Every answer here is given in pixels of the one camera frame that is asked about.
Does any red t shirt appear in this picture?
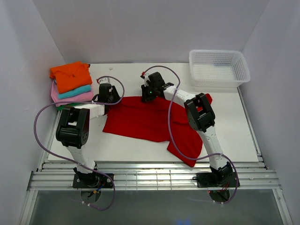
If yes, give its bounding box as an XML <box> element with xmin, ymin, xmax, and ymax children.
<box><xmin>103</xmin><ymin>96</ymin><xmax>203</xmax><ymax>167</ymax></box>

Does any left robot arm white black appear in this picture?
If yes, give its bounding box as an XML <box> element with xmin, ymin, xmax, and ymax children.
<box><xmin>56</xmin><ymin>78</ymin><xmax>120</xmax><ymax>188</ymax></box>

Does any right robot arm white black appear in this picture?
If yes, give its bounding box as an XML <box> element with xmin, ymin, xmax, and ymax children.
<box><xmin>141</xmin><ymin>72</ymin><xmax>240</xmax><ymax>188</ymax></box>

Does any pink folded t shirt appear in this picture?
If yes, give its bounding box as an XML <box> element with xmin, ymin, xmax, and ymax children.
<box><xmin>51</xmin><ymin>81</ymin><xmax>94</xmax><ymax>107</ymax></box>

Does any teal folded t shirt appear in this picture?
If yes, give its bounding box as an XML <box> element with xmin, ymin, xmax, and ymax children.
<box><xmin>58</xmin><ymin>85</ymin><xmax>91</xmax><ymax>99</ymax></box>

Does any green folded t shirt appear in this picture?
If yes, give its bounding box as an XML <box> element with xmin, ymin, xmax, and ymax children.
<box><xmin>56</xmin><ymin>103</ymin><xmax>81</xmax><ymax>111</ymax></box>

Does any orange folded t shirt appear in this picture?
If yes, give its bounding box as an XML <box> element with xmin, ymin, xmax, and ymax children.
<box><xmin>49</xmin><ymin>61</ymin><xmax>92</xmax><ymax>94</ymax></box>

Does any white plastic basket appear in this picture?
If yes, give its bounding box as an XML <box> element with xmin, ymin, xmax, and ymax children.
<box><xmin>189</xmin><ymin>50</ymin><xmax>251</xmax><ymax>88</ymax></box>

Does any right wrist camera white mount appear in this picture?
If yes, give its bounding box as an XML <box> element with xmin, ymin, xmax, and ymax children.
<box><xmin>140</xmin><ymin>72</ymin><xmax>150</xmax><ymax>87</ymax></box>

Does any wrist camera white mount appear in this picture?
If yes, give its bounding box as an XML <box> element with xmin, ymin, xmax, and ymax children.
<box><xmin>97</xmin><ymin>77</ymin><xmax>110</xmax><ymax>85</ymax></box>
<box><xmin>140</xmin><ymin>72</ymin><xmax>150</xmax><ymax>87</ymax></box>

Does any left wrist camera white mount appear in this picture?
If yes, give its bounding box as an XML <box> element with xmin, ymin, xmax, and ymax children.
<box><xmin>97</xmin><ymin>77</ymin><xmax>110</xmax><ymax>85</ymax></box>

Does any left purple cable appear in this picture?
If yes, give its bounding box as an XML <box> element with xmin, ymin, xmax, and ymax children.
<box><xmin>33</xmin><ymin>75</ymin><xmax>125</xmax><ymax>210</ymax></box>

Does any purple cable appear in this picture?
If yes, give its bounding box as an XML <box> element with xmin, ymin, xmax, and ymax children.
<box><xmin>33</xmin><ymin>75</ymin><xmax>125</xmax><ymax>210</ymax></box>
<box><xmin>140</xmin><ymin>65</ymin><xmax>240</xmax><ymax>204</ymax></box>

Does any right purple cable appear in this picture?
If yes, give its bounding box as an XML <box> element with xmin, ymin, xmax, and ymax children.
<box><xmin>140</xmin><ymin>65</ymin><xmax>240</xmax><ymax>204</ymax></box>

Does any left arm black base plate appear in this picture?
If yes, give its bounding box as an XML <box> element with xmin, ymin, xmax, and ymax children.
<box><xmin>72</xmin><ymin>173</ymin><xmax>114</xmax><ymax>188</ymax></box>

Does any aluminium frame rail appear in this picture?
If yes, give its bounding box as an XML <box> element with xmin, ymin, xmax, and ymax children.
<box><xmin>29</xmin><ymin>99</ymin><xmax>293</xmax><ymax>225</ymax></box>

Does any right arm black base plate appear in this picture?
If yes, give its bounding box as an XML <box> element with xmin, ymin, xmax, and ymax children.
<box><xmin>192</xmin><ymin>172</ymin><xmax>240</xmax><ymax>188</ymax></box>

